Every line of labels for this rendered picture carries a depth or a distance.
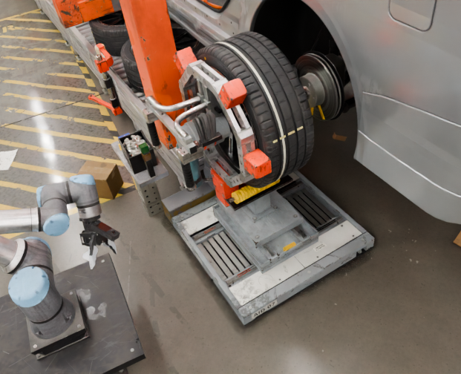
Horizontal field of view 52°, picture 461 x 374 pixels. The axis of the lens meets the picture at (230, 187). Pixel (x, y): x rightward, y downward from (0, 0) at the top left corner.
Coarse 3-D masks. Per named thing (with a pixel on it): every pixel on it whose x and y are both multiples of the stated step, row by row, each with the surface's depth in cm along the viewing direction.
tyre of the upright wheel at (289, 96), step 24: (216, 48) 188; (240, 48) 187; (264, 48) 185; (240, 72) 178; (264, 72) 180; (288, 72) 182; (264, 96) 178; (288, 96) 181; (264, 120) 178; (288, 120) 182; (312, 120) 187; (264, 144) 182; (288, 144) 187; (312, 144) 194; (288, 168) 198
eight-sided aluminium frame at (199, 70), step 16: (192, 64) 193; (192, 80) 209; (208, 80) 182; (224, 80) 181; (192, 96) 219; (224, 112) 181; (240, 112) 180; (240, 128) 179; (240, 144) 181; (208, 160) 226; (224, 160) 224; (240, 160) 189; (224, 176) 216; (240, 176) 197
